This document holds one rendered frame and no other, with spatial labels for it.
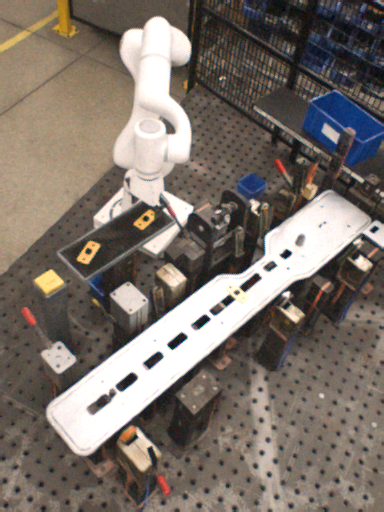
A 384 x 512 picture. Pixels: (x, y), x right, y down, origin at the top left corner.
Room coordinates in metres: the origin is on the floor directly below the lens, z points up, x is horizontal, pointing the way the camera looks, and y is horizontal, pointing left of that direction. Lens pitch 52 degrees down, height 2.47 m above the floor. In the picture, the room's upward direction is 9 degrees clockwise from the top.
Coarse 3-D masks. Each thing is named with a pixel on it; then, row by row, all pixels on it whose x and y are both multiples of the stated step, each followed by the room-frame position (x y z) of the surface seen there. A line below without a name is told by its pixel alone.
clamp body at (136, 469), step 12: (120, 444) 0.46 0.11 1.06; (132, 444) 0.46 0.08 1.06; (144, 444) 0.47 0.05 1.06; (120, 456) 0.45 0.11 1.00; (132, 456) 0.43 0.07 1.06; (144, 456) 0.44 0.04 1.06; (156, 456) 0.44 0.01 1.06; (120, 468) 0.45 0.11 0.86; (132, 468) 0.41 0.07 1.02; (144, 468) 0.41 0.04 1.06; (120, 480) 0.45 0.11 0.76; (132, 480) 0.43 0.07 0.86; (144, 480) 0.40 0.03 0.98; (156, 480) 0.45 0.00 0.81; (132, 492) 0.41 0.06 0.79; (144, 492) 0.41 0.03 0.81; (156, 492) 0.44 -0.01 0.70; (144, 504) 0.40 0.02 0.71
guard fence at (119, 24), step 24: (72, 0) 4.03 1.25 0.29; (96, 0) 3.94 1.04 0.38; (120, 0) 3.85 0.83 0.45; (144, 0) 3.78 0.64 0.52; (168, 0) 3.71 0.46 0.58; (192, 0) 3.61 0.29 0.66; (96, 24) 3.95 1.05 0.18; (120, 24) 3.87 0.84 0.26; (144, 24) 3.79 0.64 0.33; (192, 24) 3.61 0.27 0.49
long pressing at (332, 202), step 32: (288, 224) 1.38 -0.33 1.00; (352, 224) 1.43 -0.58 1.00; (320, 256) 1.25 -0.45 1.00; (224, 288) 1.04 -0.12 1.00; (256, 288) 1.06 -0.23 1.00; (160, 320) 0.88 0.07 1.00; (192, 320) 0.90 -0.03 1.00; (224, 320) 0.92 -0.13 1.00; (128, 352) 0.75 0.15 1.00; (160, 352) 0.77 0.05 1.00; (192, 352) 0.79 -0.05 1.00; (96, 384) 0.63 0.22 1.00; (160, 384) 0.67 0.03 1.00; (64, 416) 0.53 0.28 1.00; (96, 416) 0.54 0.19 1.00; (128, 416) 0.56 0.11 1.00; (96, 448) 0.46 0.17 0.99
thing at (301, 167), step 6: (300, 162) 1.49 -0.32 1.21; (294, 168) 1.49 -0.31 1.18; (300, 168) 1.48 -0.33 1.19; (306, 168) 1.47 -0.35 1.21; (294, 174) 1.48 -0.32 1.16; (300, 174) 1.50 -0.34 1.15; (294, 180) 1.48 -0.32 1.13; (300, 180) 1.49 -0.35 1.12; (294, 186) 1.47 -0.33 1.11; (300, 186) 1.49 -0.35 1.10; (294, 192) 1.47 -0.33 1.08; (300, 192) 1.49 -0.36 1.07
